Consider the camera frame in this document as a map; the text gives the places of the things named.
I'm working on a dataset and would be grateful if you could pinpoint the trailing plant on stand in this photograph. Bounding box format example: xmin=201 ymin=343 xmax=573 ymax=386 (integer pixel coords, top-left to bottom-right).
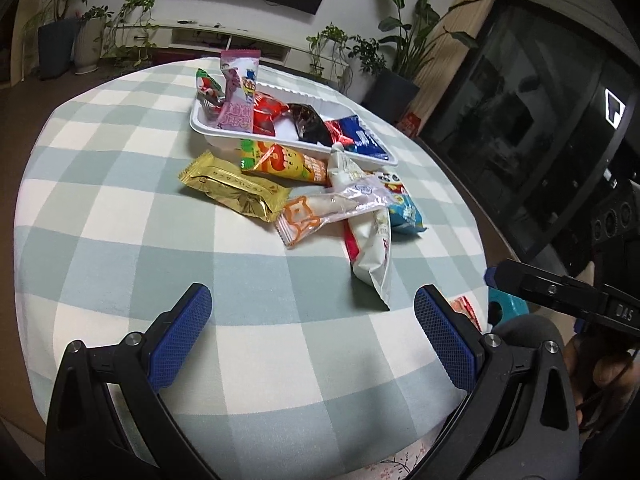
xmin=306 ymin=22 xmax=353 ymax=93

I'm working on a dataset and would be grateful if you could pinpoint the beige curtain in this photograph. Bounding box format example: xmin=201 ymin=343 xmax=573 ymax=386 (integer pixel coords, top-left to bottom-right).
xmin=415 ymin=0 xmax=501 ymax=121

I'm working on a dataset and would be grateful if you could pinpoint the small red white snack packet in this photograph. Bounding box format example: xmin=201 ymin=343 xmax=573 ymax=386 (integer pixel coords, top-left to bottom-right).
xmin=449 ymin=296 xmax=483 ymax=331

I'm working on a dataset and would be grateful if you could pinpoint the white plastic tray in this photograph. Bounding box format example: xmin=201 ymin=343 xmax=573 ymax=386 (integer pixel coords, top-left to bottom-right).
xmin=190 ymin=79 xmax=401 ymax=166

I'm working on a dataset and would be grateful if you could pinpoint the gold snack packet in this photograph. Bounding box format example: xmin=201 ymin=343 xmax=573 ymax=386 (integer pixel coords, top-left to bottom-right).
xmin=178 ymin=151 xmax=292 ymax=223

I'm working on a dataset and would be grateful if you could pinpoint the green snack packet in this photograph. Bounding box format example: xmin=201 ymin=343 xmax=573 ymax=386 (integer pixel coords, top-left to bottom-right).
xmin=195 ymin=68 xmax=226 ymax=121

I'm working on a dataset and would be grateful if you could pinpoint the dark blue cake packet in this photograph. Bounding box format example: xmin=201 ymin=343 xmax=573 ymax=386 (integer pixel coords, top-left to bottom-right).
xmin=340 ymin=115 xmax=393 ymax=161

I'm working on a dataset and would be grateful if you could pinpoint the small plant grey patterned pot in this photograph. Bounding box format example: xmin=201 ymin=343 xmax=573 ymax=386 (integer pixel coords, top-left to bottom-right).
xmin=74 ymin=5 xmax=110 ymax=75

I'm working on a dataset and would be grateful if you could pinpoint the light blue cartoon snack packet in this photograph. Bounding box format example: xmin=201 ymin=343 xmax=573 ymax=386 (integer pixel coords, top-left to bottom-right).
xmin=370 ymin=170 xmax=428 ymax=236

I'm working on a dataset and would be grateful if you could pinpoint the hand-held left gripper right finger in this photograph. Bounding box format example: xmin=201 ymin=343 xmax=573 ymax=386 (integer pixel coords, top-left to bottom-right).
xmin=410 ymin=284 xmax=581 ymax=480

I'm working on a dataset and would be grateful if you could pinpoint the green white checkered tablecloth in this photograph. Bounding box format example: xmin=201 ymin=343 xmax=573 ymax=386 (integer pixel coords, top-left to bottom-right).
xmin=14 ymin=55 xmax=493 ymax=436

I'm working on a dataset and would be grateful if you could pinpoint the orange cartoon snack packet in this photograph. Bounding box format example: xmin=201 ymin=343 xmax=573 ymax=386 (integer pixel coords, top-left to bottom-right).
xmin=237 ymin=139 xmax=333 ymax=186

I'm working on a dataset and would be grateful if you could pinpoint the floral under cloth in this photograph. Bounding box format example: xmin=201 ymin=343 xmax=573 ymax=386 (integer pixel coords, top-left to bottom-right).
xmin=345 ymin=435 xmax=451 ymax=480

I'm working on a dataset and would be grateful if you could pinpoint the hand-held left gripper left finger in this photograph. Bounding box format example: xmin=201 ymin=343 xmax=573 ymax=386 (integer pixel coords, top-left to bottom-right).
xmin=45 ymin=282 xmax=221 ymax=480

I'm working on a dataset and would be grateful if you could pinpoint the person's right hand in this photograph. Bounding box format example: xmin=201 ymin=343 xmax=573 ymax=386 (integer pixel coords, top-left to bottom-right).
xmin=567 ymin=332 xmax=640 ymax=426

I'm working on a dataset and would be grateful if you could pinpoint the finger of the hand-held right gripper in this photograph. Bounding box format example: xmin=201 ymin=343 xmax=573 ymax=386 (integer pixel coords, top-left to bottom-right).
xmin=484 ymin=258 xmax=608 ymax=318

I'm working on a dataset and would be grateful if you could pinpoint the teal plastic stool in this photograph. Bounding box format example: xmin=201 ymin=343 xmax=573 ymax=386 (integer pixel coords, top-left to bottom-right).
xmin=487 ymin=287 xmax=528 ymax=318

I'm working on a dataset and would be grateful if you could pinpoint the red box on floor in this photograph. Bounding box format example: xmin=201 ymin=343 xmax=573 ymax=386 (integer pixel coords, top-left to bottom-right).
xmin=397 ymin=111 xmax=423 ymax=138

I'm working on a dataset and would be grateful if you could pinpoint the red snack bag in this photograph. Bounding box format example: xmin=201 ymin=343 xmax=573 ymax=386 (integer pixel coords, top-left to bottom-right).
xmin=250 ymin=91 xmax=291 ymax=137

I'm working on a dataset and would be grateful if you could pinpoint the small brown red snack packet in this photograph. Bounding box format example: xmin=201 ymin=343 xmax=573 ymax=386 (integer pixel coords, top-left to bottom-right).
xmin=324 ymin=120 xmax=353 ymax=148

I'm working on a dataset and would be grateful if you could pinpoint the tall tree plant dark pot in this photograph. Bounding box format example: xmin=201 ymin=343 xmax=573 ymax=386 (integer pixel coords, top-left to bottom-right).
xmin=22 ymin=0 xmax=96 ymax=81

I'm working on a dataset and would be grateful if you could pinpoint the white television console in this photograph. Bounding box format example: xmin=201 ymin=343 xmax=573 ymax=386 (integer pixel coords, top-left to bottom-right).
xmin=150 ymin=19 xmax=321 ymax=68

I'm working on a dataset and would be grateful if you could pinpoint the clear orange white snack packet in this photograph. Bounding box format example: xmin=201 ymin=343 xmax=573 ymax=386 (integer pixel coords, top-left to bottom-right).
xmin=275 ymin=180 xmax=401 ymax=250

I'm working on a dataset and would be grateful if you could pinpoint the trailing vine plant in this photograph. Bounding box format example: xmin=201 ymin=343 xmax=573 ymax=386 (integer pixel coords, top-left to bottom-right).
xmin=102 ymin=0 xmax=162 ymax=68

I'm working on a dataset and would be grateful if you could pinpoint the large-leaf plant dark pot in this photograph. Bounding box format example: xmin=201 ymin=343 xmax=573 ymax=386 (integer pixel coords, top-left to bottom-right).
xmin=360 ymin=0 xmax=488 ymax=126

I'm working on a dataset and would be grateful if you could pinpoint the glass sliding door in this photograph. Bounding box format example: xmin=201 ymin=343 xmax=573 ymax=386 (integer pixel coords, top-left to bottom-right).
xmin=420 ymin=0 xmax=640 ymax=271

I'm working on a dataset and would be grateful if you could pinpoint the pink snack packet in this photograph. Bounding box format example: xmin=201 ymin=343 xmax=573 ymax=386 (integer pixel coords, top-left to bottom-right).
xmin=216 ymin=50 xmax=262 ymax=134

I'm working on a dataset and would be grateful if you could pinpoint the black snack packet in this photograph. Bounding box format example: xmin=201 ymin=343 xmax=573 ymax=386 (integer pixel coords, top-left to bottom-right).
xmin=286 ymin=102 xmax=335 ymax=147

